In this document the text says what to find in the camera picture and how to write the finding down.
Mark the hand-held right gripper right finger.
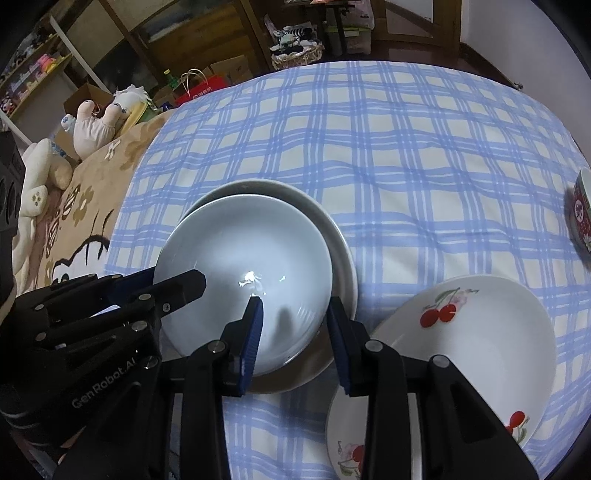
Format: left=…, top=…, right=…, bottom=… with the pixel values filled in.
left=329, top=295, right=541, bottom=480

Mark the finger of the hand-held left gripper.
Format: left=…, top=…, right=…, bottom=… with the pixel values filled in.
left=111, top=268, right=155, bottom=298
left=139, top=270, right=207, bottom=319

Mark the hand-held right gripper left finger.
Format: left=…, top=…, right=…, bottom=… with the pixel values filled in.
left=55, top=295, right=265, bottom=480

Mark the large plain white bowl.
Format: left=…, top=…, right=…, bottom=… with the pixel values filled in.
left=152, top=194, right=334, bottom=376

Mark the large white cherry print plate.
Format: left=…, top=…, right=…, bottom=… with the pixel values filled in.
left=369, top=274, right=557, bottom=446

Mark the red bowl with printed inside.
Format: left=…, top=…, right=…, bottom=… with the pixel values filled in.
left=564, top=167, right=591, bottom=268

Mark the brown cartoon blanket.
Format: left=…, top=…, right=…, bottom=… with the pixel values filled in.
left=14, top=108, right=171, bottom=296

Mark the cream plush toy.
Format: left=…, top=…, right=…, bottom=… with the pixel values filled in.
left=11, top=138, right=75, bottom=278

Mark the pink plush toy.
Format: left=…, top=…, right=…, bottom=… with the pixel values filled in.
left=62, top=99, right=127, bottom=160

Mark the yellow green plush toy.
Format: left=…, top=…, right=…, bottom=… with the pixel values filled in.
left=122, top=99, right=160, bottom=134

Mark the white spiky plush toy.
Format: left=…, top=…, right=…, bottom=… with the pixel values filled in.
left=113, top=84, right=151, bottom=112

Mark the open cardboard box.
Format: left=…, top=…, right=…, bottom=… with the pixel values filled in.
left=62, top=82, right=116, bottom=121

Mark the red paper bag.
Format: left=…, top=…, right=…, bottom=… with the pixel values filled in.
left=174, top=69, right=227, bottom=106

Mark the blue checked cloth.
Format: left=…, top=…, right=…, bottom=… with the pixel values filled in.
left=104, top=60, right=591, bottom=480

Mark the small cardboard box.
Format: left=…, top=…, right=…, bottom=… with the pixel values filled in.
left=210, top=54, right=254, bottom=86

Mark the white shelf rack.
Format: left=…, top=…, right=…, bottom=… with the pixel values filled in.
left=0, top=14, right=98, bottom=144

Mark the wicker basket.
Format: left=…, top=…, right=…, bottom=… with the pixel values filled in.
left=270, top=39, right=324, bottom=70

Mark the wooden wardrobe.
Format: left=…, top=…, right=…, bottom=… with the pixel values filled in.
left=60, top=0, right=273, bottom=93

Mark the wooden corner shelf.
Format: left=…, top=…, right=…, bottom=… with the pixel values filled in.
left=235, top=0, right=282, bottom=70

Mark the clear storage box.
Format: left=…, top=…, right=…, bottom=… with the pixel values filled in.
left=339, top=21, right=374, bottom=55

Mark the wooden door with mirror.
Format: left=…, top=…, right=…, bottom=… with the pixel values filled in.
left=379, top=0, right=467, bottom=47

